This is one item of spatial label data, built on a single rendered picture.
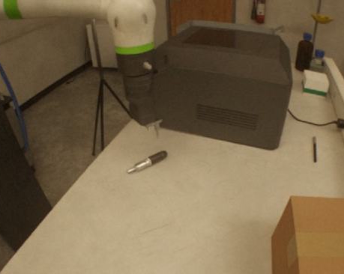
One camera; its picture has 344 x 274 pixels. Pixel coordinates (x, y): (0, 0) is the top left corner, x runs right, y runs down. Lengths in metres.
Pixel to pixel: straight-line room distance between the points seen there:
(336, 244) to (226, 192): 0.35
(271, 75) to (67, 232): 0.70
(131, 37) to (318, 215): 0.52
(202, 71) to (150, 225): 0.46
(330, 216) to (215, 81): 0.49
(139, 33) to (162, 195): 0.42
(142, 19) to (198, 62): 0.30
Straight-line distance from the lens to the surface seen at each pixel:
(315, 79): 1.29
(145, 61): 0.57
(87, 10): 0.69
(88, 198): 0.73
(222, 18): 3.80
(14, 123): 2.10
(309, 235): 0.47
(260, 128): 0.81
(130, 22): 0.54
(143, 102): 0.62
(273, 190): 0.74
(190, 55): 0.79
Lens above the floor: 1.43
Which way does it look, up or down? 37 degrees down
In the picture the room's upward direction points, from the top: 3 degrees counter-clockwise
